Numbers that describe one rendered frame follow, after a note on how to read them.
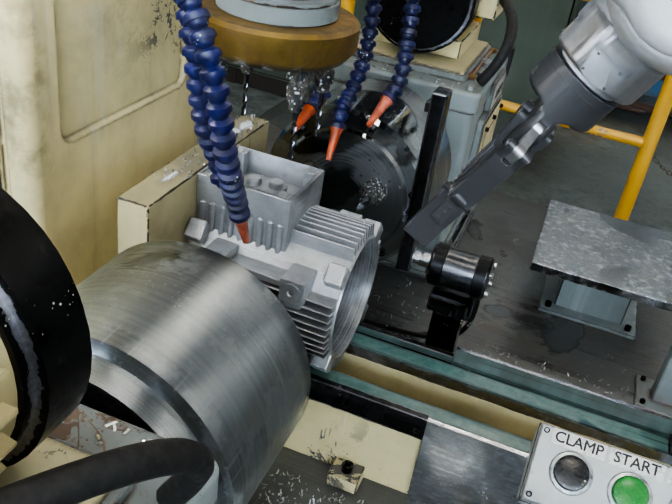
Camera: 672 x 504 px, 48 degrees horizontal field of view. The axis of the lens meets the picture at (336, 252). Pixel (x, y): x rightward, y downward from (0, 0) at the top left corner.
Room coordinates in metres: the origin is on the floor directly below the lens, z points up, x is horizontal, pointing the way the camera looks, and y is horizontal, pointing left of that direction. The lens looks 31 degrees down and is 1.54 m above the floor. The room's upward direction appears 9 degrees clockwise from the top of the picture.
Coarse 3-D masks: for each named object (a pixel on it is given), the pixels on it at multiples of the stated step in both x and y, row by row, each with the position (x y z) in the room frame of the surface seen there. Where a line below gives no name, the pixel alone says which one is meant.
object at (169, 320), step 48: (96, 288) 0.52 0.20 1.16; (144, 288) 0.52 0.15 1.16; (192, 288) 0.53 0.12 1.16; (240, 288) 0.56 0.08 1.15; (96, 336) 0.45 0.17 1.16; (144, 336) 0.46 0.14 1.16; (192, 336) 0.48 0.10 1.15; (240, 336) 0.51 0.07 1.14; (288, 336) 0.55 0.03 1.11; (96, 384) 0.41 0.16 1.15; (144, 384) 0.43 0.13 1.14; (192, 384) 0.44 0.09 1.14; (240, 384) 0.47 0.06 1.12; (288, 384) 0.52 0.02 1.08; (192, 432) 0.42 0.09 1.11; (240, 432) 0.44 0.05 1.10; (288, 432) 0.52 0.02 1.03; (240, 480) 0.42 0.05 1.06
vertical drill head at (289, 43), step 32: (224, 0) 0.78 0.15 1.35; (256, 0) 0.76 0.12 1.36; (288, 0) 0.78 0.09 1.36; (320, 0) 0.80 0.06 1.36; (224, 32) 0.74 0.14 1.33; (256, 32) 0.73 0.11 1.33; (288, 32) 0.74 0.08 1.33; (320, 32) 0.76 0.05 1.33; (352, 32) 0.79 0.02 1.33; (224, 64) 0.79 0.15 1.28; (256, 64) 0.73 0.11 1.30; (288, 64) 0.73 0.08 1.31; (320, 64) 0.75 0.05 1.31; (288, 96) 0.76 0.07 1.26; (320, 96) 0.84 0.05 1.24
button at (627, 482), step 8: (616, 480) 0.48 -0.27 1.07; (624, 480) 0.48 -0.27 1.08; (632, 480) 0.48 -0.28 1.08; (640, 480) 0.48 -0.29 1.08; (616, 488) 0.47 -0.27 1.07; (624, 488) 0.47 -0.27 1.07; (632, 488) 0.47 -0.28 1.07; (640, 488) 0.47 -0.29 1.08; (616, 496) 0.47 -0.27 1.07; (624, 496) 0.47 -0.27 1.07; (632, 496) 0.47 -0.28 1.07; (640, 496) 0.47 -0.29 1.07; (648, 496) 0.47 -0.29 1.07
